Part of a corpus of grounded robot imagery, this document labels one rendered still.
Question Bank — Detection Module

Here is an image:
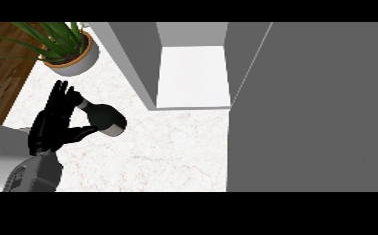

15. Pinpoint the dark wine bottle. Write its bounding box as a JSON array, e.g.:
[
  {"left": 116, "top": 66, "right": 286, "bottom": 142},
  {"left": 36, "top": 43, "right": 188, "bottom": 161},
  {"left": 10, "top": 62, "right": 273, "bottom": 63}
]
[{"left": 75, "top": 96, "right": 128, "bottom": 138}]

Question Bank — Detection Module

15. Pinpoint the grey open cabinet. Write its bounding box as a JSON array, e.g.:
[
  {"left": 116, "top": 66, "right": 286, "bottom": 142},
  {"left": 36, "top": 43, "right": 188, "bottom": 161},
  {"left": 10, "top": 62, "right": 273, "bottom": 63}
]
[{"left": 86, "top": 22, "right": 273, "bottom": 112}]

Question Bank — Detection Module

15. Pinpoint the green potted plant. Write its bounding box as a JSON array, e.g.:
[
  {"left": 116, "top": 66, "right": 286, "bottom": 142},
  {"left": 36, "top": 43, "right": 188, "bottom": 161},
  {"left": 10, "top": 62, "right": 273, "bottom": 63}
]
[{"left": 0, "top": 22, "right": 91, "bottom": 64}]

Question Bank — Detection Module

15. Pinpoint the dark grey cabinet door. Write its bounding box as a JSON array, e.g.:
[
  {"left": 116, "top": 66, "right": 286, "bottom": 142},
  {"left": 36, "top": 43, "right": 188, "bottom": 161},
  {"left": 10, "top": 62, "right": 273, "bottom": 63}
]
[{"left": 224, "top": 22, "right": 378, "bottom": 193}]

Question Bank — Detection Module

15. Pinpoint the white round plant pot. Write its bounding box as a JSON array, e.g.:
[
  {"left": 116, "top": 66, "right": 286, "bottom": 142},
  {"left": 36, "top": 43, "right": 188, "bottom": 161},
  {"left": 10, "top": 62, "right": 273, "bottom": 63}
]
[{"left": 39, "top": 32, "right": 101, "bottom": 78}]

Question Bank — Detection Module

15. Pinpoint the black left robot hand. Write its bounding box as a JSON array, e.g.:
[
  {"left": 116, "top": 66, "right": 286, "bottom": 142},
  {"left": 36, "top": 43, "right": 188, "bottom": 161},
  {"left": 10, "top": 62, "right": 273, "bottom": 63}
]
[{"left": 26, "top": 79, "right": 100, "bottom": 157}]

